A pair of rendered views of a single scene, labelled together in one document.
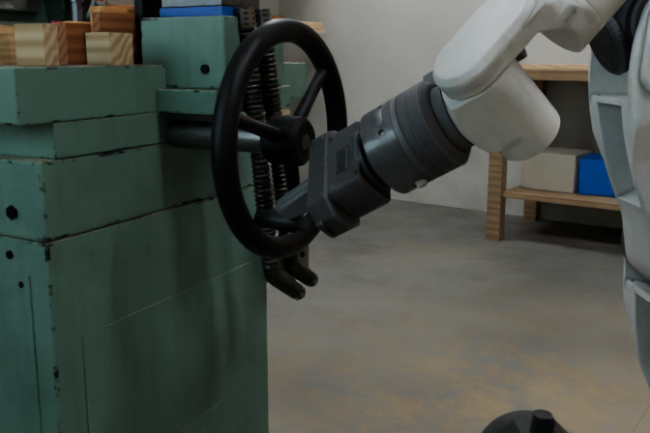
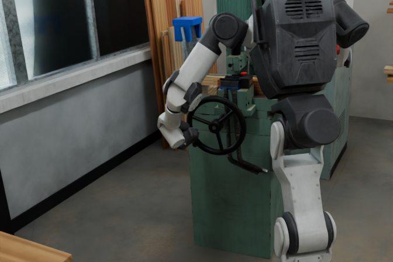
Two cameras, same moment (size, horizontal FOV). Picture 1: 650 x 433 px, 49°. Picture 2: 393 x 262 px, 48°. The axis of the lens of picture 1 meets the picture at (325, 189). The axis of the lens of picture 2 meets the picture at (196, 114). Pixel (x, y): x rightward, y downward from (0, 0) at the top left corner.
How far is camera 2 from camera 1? 203 cm
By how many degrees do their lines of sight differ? 81
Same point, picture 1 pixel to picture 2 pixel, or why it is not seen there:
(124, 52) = (213, 92)
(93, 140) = (199, 110)
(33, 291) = not seen: hidden behind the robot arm
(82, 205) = (196, 123)
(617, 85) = (315, 153)
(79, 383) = (194, 160)
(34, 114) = not seen: hidden behind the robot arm
